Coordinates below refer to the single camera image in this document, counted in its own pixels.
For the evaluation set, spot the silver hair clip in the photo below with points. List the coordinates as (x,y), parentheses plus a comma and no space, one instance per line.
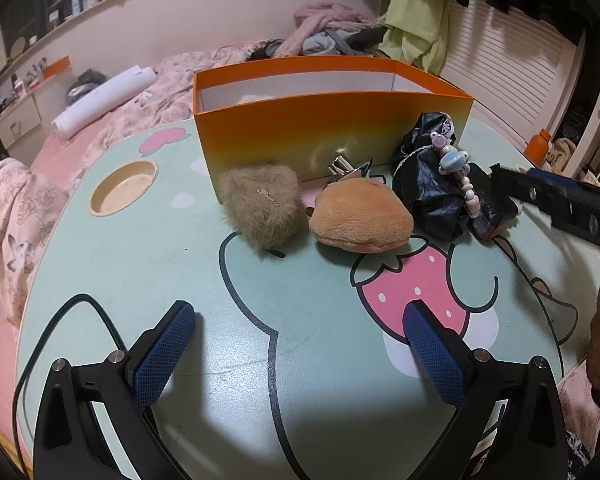
(341,166)

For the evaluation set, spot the orange cardboard box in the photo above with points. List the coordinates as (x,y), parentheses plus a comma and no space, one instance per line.
(280,130)

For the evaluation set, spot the white drawer cabinet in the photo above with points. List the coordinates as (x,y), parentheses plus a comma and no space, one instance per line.
(22,120)

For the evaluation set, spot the orange bottle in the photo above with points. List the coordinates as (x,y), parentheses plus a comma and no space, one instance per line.
(537,147)

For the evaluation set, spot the fluffy beige pouch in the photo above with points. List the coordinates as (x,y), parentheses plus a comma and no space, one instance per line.
(255,210)

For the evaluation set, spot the black crinkled bag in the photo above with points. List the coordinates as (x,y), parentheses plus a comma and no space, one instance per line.
(425,195)

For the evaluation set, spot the light green cloth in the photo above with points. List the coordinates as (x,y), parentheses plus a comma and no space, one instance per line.
(415,25)

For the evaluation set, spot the dark cloth bundle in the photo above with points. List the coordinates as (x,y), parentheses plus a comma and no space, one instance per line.
(85,82)

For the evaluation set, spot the small orange and white box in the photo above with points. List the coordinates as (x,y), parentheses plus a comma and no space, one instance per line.
(56,66)

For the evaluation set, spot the white bottle with green cap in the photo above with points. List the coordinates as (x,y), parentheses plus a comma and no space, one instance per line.
(75,4)

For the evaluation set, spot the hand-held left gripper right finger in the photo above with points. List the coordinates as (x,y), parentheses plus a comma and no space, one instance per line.
(435,355)

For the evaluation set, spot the white slatted closet door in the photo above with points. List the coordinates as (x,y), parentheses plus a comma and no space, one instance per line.
(505,70)

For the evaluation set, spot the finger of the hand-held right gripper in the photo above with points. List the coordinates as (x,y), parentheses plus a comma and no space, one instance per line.
(555,177)
(525,187)

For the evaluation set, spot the blue grey clothes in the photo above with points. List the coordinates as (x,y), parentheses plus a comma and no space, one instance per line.
(325,42)

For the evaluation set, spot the white paper roll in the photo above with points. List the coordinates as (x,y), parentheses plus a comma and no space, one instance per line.
(105,97)

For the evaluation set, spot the pile of clothes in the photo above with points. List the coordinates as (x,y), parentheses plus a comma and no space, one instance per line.
(325,15)

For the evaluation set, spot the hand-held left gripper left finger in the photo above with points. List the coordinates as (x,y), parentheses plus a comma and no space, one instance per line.
(162,355)

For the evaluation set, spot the brown plush toy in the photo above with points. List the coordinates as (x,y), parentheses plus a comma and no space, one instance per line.
(360,220)

